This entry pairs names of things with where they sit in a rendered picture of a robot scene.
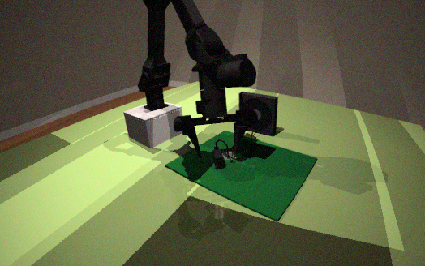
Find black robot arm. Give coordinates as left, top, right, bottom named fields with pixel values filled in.
left=137, top=0, right=256, bottom=111

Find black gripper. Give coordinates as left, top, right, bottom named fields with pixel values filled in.
left=174, top=88, right=258, bottom=158

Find green circuit board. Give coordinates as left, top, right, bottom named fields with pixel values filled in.
left=165, top=131, right=318, bottom=222

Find black cooling fan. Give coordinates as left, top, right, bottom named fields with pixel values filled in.
left=238, top=91, right=278, bottom=137

